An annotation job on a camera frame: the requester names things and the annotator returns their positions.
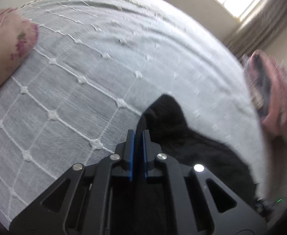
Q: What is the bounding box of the black quilted jacket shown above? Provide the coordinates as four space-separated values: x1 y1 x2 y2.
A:
135 94 257 208

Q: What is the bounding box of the grey patterned curtain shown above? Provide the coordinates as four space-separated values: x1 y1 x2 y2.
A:
223 0 287 60

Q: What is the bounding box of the floral pink pillow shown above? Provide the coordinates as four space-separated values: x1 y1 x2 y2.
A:
0 8 39 86

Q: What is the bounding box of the white grid-pattern bedspread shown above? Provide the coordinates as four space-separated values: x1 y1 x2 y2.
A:
0 0 268 227

